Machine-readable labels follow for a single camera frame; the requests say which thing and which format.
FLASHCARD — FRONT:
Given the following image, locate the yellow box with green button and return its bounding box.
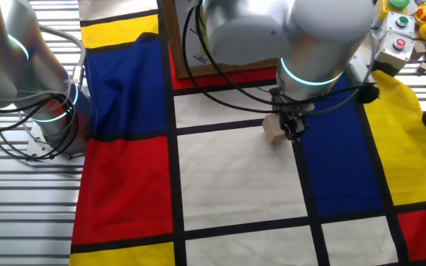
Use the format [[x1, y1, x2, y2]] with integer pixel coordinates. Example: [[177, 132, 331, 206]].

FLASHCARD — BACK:
[[376, 0, 410, 20]]

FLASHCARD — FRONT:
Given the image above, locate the light wooden block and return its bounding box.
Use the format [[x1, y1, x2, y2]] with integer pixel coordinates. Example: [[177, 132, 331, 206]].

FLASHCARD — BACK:
[[262, 113, 291, 146]]

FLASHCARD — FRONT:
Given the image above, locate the grey box with red button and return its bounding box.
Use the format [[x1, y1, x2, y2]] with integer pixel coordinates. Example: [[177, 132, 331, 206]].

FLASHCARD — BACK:
[[371, 32, 416, 72]]

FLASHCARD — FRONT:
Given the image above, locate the grey base cable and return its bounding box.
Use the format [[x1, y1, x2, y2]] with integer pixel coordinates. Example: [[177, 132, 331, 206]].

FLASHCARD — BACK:
[[37, 24, 87, 88]]

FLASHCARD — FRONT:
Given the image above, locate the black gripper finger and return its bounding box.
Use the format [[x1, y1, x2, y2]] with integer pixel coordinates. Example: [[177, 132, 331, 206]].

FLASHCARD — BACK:
[[293, 116, 309, 140], [279, 115, 295, 141]]

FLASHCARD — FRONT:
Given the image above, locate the black base cable bundle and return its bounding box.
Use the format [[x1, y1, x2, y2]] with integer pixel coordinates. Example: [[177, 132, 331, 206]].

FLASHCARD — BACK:
[[0, 86, 84, 162]]

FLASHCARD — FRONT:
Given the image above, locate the small wooden block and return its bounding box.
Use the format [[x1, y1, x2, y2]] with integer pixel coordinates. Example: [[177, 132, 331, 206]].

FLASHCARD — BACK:
[[410, 41, 426, 61]]

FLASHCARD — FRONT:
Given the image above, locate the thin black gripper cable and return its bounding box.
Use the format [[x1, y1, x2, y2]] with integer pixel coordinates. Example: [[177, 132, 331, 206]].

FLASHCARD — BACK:
[[194, 0, 365, 108]]

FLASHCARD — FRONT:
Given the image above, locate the wrist camera with silver bracket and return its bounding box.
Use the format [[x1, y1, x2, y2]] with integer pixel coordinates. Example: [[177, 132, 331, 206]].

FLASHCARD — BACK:
[[345, 55, 381, 105]]

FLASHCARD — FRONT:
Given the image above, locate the grey box with green button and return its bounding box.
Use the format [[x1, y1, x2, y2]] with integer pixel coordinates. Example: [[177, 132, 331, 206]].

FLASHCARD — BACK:
[[382, 11, 416, 38]]

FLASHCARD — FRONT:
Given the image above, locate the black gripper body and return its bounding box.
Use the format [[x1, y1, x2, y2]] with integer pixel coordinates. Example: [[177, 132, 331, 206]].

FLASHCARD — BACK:
[[271, 94, 316, 120]]

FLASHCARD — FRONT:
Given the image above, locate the colour block patterned cloth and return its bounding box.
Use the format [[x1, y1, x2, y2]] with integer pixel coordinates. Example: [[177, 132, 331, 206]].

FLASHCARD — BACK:
[[68, 0, 426, 266]]

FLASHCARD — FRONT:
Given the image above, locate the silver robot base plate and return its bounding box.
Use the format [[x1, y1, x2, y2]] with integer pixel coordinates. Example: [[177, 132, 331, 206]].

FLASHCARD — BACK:
[[25, 121, 87, 167]]

